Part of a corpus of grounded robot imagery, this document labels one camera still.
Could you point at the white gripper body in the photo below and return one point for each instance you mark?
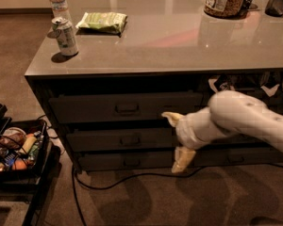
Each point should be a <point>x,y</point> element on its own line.
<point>186,133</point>

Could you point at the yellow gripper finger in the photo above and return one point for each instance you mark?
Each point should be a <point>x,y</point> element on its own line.
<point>183,157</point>
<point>172,117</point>

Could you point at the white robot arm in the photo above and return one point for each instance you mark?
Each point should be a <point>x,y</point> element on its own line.
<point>228,113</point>

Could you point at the grey drawer cabinet counter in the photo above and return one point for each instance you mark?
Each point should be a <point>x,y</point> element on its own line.
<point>167,46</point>

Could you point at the green chip bag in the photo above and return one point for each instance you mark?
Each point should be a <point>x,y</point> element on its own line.
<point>107,22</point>

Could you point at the large jar of nuts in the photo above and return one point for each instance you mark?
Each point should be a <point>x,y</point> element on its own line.
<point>222,8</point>

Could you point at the white green soda can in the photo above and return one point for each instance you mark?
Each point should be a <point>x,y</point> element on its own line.
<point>65,36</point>

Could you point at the black tray stand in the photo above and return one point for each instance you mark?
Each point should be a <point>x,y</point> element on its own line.
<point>36,193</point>

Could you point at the black bin of groceries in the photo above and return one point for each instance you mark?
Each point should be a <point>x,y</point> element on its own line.
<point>23,146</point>

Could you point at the clear plastic water bottle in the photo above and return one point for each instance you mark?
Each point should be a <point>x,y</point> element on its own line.
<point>60,8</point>

